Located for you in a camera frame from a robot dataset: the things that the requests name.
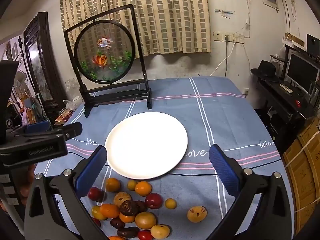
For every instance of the small red cherry tomato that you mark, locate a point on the small red cherry tomato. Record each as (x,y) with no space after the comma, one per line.
(145,235)

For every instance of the small yellow fruit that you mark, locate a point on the small yellow fruit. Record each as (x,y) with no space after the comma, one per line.
(170,203)

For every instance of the black framed round goldfish screen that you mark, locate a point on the black framed round goldfish screen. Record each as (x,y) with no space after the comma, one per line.
(107,59)

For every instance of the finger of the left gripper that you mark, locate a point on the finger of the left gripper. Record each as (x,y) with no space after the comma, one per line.
(72,130)

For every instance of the large red plum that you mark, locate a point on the large red plum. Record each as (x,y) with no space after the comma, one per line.
(95,194)

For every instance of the orange mandarin on table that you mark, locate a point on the orange mandarin on table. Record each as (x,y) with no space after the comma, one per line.
(113,185)

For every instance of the blue plaid tablecloth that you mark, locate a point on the blue plaid tablecloth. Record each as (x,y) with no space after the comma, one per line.
(213,111)

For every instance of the large orange mandarin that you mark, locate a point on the large orange mandarin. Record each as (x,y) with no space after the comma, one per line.
(143,188)

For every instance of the black hat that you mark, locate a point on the black hat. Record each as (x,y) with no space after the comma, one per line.
(265,71)

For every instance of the small orange mandarin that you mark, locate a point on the small orange mandarin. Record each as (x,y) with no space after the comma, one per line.
(126,219)

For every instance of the large tan spotted fruit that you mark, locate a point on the large tan spotted fruit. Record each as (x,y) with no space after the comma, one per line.
(120,197)

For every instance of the white round plate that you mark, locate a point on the white round plate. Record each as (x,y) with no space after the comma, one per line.
(146,145)

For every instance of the person left hand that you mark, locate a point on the person left hand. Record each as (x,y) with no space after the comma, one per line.
(23,178)

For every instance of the dark brown mangosteen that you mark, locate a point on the dark brown mangosteen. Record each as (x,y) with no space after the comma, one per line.
(129,208)

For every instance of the dark wooden cabinet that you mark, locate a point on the dark wooden cabinet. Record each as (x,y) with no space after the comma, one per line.
(41,63)

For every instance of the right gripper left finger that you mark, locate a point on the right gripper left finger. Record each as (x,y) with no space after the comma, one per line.
(43,219)

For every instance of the wall power strip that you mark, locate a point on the wall power strip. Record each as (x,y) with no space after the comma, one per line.
(228,37)

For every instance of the computer monitor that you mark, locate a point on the computer monitor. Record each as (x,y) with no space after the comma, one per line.
(302,72)

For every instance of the tan round fruit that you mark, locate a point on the tan round fruit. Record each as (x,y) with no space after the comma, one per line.
(145,220)

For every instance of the dark purple plum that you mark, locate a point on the dark purple plum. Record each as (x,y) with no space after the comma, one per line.
(117,223)

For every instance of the tan spotted passion fruit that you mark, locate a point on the tan spotted passion fruit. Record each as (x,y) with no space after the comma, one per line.
(197,214)

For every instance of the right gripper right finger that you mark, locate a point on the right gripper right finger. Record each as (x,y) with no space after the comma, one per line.
(272,217)

